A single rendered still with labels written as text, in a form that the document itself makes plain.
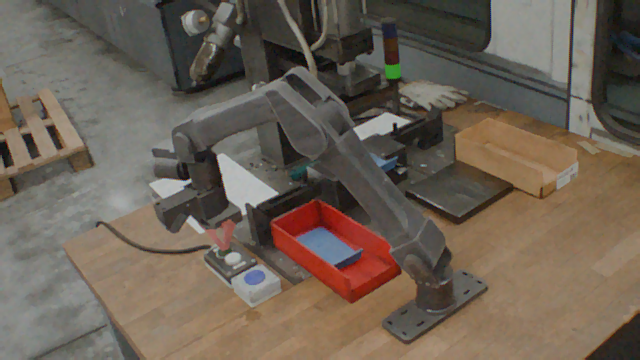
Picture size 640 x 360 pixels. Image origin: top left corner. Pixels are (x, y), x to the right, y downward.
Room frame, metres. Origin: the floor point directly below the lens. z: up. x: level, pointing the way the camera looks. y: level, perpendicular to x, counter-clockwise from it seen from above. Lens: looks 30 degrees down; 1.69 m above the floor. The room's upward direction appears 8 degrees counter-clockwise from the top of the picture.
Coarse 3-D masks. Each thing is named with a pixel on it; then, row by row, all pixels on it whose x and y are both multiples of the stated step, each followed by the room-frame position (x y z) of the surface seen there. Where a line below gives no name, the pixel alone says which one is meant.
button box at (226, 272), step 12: (168, 252) 1.15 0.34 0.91; (180, 252) 1.15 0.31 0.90; (204, 252) 1.10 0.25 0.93; (216, 252) 1.09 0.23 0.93; (240, 252) 1.08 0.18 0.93; (216, 264) 1.05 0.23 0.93; (228, 264) 1.05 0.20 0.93; (240, 264) 1.04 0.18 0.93; (252, 264) 1.04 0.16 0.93; (228, 276) 1.01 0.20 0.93
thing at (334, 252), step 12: (300, 240) 1.12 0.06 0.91; (312, 240) 1.12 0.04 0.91; (324, 240) 1.11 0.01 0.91; (336, 240) 1.10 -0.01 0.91; (324, 252) 1.07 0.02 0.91; (336, 252) 1.07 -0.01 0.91; (348, 252) 1.06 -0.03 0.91; (360, 252) 1.03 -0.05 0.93; (336, 264) 1.00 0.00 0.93; (348, 264) 1.03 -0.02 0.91
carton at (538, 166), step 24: (456, 144) 1.35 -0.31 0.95; (480, 144) 1.40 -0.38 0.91; (504, 144) 1.38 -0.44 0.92; (528, 144) 1.32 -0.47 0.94; (552, 144) 1.26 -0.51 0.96; (480, 168) 1.29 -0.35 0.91; (504, 168) 1.23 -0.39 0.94; (528, 168) 1.18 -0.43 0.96; (552, 168) 1.26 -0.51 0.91; (576, 168) 1.21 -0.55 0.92; (528, 192) 1.18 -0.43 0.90; (552, 192) 1.17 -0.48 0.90
